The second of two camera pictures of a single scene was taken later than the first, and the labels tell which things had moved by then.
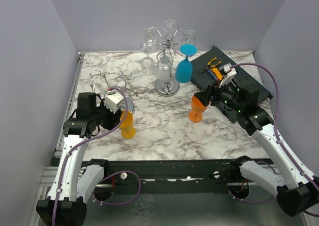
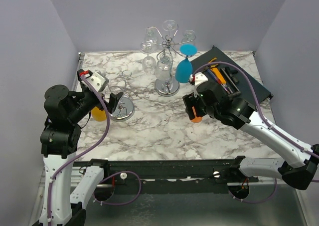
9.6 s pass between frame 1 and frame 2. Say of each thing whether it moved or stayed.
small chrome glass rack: stayed
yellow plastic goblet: moved
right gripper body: moved
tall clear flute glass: stayed
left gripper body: moved
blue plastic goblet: stayed
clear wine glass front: stayed
